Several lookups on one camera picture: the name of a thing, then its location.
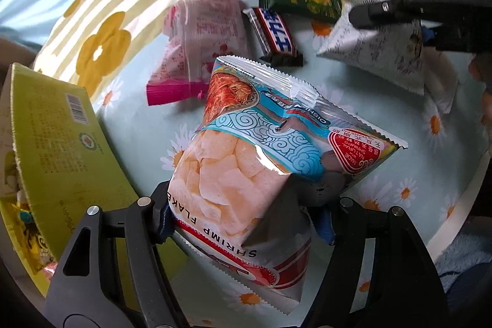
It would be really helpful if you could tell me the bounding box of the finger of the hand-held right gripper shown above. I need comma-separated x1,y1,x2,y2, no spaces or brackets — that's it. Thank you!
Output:
421,26,438,47
348,0,423,31

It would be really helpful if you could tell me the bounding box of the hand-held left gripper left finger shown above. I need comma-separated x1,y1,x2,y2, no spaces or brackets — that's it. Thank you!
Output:
44,182,185,328

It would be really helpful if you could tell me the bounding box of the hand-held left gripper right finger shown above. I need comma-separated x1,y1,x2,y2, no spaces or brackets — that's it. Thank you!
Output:
304,197,448,328

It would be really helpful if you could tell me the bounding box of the white triangular snack packet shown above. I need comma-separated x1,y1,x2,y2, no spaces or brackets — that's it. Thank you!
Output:
315,0,426,97

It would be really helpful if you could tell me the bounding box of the large crisps bag red badge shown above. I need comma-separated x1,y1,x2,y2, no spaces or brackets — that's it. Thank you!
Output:
165,55,409,315

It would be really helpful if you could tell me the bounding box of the yellow green cardboard box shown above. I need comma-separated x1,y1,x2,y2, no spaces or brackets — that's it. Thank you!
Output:
0,63,189,300

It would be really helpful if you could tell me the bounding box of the person's right hand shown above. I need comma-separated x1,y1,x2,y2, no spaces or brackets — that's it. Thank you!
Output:
468,54,492,83

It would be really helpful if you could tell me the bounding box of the brown chocolate bar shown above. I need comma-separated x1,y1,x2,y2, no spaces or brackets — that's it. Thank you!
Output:
242,7,304,67

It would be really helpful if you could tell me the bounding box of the blue fluffy cloth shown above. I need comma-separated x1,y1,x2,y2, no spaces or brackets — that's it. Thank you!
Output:
436,226,492,315

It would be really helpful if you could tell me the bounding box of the pink snack packet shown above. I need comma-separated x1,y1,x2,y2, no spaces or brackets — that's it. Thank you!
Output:
146,0,252,106

